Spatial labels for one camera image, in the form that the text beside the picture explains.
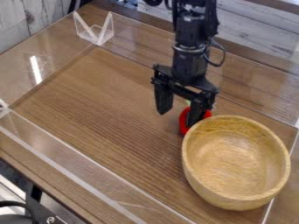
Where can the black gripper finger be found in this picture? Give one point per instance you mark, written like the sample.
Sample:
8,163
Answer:
200,106
163,95

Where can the red plush strawberry toy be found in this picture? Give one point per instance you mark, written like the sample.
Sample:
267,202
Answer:
183,119

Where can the oval wooden bowl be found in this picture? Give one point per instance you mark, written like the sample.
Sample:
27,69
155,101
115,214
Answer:
235,162

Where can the black table leg frame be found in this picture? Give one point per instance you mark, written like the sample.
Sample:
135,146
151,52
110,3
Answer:
40,213

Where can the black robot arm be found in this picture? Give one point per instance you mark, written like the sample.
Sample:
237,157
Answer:
195,24

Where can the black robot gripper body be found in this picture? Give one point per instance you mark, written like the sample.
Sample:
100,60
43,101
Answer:
184,76

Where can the clear acrylic front wall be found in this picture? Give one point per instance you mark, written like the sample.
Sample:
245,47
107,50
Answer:
92,191

